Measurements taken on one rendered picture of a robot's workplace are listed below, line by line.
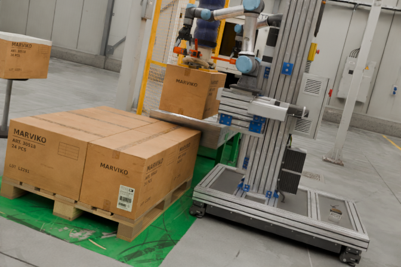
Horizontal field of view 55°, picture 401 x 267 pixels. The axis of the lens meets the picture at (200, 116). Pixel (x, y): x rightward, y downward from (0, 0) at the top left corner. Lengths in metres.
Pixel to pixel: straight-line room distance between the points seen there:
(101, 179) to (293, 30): 1.73
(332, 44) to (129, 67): 8.60
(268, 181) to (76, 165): 1.47
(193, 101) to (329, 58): 9.26
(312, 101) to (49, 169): 1.90
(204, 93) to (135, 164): 1.09
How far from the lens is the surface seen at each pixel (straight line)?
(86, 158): 2.50
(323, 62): 12.18
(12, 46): 3.99
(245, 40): 2.72
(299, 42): 3.00
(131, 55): 4.49
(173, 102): 3.27
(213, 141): 3.46
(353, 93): 6.16
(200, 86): 3.19
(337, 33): 12.26
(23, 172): 2.81
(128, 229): 2.49
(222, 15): 2.96
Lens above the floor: 1.22
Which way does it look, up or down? 9 degrees down
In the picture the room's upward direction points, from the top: 12 degrees clockwise
